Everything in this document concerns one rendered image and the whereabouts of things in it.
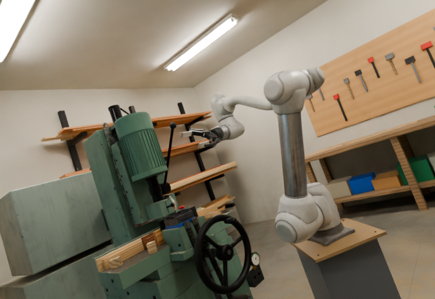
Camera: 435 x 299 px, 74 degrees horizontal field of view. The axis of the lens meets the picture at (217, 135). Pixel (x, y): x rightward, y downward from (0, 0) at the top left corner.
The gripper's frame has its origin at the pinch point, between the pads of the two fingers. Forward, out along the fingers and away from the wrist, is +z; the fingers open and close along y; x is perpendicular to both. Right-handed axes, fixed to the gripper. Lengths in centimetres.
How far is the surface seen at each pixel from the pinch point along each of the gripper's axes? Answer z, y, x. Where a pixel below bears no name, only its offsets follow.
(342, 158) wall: -297, 1, -87
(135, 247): 42, -20, -34
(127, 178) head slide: 31.0, 8.2, -19.0
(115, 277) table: 58, -31, -30
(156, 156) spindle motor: 23.1, -1.7, -3.1
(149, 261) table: 46, -34, -27
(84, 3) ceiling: -10, 153, 49
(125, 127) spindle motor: 31.5, 12.9, 6.7
